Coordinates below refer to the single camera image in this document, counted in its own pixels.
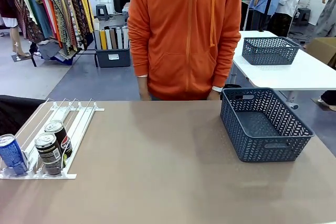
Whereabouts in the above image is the black can with white label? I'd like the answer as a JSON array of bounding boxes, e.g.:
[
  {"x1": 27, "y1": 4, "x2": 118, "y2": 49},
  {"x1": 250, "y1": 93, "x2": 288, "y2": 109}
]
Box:
[{"x1": 34, "y1": 132, "x2": 66, "y2": 177}]

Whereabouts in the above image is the white board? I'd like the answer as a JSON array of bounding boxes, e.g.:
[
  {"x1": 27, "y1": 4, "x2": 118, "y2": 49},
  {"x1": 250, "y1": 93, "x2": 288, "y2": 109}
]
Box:
[{"x1": 104, "y1": 29, "x2": 112, "y2": 50}]

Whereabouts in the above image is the black cloth cover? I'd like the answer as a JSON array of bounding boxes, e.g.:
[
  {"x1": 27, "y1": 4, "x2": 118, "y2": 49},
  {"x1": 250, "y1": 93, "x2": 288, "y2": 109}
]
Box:
[{"x1": 0, "y1": 94, "x2": 45, "y2": 137}]

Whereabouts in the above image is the mannequin in grey dress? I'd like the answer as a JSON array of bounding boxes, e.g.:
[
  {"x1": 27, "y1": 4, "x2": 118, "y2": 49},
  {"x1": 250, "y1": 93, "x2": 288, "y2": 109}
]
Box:
[{"x1": 312, "y1": 0, "x2": 336, "y2": 38}]

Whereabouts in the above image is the person in orange hoodie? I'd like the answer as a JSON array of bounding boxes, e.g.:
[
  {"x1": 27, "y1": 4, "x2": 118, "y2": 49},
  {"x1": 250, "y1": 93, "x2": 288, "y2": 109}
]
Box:
[{"x1": 127, "y1": 0, "x2": 242, "y2": 101}]

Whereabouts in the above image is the grey plastic stool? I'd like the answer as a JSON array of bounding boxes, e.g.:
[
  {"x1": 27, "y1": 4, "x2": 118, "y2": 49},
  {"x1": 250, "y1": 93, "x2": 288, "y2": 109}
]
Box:
[
  {"x1": 297, "y1": 7, "x2": 312, "y2": 27},
  {"x1": 96, "y1": 4, "x2": 110, "y2": 22}
]

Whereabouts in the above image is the grey storage bin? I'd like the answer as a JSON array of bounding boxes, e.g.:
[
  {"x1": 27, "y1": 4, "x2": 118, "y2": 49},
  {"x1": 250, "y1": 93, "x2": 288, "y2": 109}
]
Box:
[{"x1": 94, "y1": 47, "x2": 131, "y2": 68}]

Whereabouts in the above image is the large grey plastic basket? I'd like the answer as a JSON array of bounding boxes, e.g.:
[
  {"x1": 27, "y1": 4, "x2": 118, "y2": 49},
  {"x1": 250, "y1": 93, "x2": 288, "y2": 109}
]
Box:
[{"x1": 219, "y1": 87, "x2": 315, "y2": 163}]

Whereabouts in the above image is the yellow board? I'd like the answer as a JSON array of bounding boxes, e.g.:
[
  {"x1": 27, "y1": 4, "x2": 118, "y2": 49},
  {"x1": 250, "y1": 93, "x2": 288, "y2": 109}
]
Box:
[{"x1": 100, "y1": 29, "x2": 108, "y2": 50}]

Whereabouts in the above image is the person's right hand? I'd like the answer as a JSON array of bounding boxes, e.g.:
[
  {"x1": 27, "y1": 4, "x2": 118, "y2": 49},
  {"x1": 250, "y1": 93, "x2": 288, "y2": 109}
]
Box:
[{"x1": 138, "y1": 76, "x2": 152, "y2": 101}]

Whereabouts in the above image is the brown cardboard box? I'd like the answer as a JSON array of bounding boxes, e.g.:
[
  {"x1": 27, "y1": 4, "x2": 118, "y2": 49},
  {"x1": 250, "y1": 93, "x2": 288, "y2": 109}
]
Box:
[{"x1": 306, "y1": 37, "x2": 336, "y2": 68}]

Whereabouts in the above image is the white box unit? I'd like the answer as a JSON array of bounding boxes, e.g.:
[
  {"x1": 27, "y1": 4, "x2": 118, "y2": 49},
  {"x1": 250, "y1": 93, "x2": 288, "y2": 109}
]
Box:
[{"x1": 88, "y1": 0, "x2": 101, "y2": 12}]

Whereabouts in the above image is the rack of colourful clothes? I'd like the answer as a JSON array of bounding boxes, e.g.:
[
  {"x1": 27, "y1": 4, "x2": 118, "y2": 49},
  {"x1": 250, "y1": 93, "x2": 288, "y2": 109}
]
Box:
[{"x1": 13, "y1": 0, "x2": 95, "y2": 66}]

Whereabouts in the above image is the black Pepsi can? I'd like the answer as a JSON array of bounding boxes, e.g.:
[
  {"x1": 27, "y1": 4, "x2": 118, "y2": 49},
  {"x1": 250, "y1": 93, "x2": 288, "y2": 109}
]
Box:
[{"x1": 44, "y1": 120, "x2": 74, "y2": 161}]

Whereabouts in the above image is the white wire can dispenser rack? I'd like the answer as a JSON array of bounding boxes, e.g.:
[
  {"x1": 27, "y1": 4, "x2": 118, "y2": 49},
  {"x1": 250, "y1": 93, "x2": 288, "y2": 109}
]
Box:
[{"x1": 0, "y1": 98, "x2": 105, "y2": 180}]

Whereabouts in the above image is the blue soda can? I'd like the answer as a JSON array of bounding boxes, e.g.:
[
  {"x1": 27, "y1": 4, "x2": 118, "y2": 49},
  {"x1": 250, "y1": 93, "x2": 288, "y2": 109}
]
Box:
[{"x1": 0, "y1": 134, "x2": 28, "y2": 176}]

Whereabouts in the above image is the brown board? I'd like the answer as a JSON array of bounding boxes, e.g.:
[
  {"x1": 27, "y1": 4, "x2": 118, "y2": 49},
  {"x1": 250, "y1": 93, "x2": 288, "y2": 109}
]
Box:
[{"x1": 109, "y1": 28, "x2": 118, "y2": 50}]

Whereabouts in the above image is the white side table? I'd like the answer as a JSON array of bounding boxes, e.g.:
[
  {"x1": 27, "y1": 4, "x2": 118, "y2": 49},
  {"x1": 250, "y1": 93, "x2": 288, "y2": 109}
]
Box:
[{"x1": 232, "y1": 30, "x2": 336, "y2": 109}]

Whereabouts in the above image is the person's left hand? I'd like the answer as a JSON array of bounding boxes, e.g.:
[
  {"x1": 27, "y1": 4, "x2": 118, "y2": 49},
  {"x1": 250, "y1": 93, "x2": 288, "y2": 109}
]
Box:
[{"x1": 207, "y1": 90, "x2": 223, "y2": 101}]

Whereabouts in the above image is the small grey plastic basket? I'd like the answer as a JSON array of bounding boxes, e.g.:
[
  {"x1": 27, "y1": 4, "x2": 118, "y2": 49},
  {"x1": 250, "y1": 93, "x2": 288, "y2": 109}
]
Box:
[{"x1": 241, "y1": 36, "x2": 301, "y2": 66}]

